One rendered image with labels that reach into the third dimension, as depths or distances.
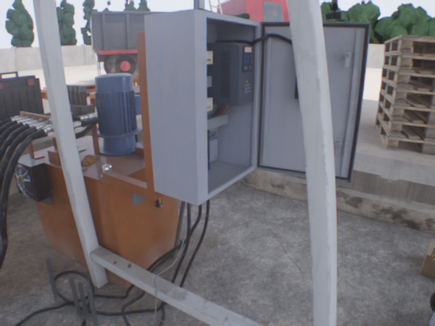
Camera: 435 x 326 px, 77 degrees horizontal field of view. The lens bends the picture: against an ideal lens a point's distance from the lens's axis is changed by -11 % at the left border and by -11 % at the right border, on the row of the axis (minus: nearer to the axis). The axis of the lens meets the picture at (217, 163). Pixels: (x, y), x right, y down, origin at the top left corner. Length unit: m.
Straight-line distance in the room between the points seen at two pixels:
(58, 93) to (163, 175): 0.54
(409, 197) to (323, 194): 1.74
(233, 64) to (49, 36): 0.69
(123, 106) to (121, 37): 7.67
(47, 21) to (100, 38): 7.98
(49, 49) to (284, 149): 1.00
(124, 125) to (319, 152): 1.22
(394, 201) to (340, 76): 1.38
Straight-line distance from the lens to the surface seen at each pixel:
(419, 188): 2.37
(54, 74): 1.29
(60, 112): 1.31
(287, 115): 1.24
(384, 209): 2.42
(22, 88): 3.28
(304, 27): 0.63
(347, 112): 1.22
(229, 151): 1.36
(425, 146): 3.09
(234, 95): 1.13
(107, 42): 9.25
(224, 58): 1.14
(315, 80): 0.63
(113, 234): 1.50
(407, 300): 1.81
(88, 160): 1.62
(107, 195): 1.41
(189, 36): 0.90
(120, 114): 1.66
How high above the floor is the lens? 1.12
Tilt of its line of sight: 20 degrees down
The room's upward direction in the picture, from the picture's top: straight up
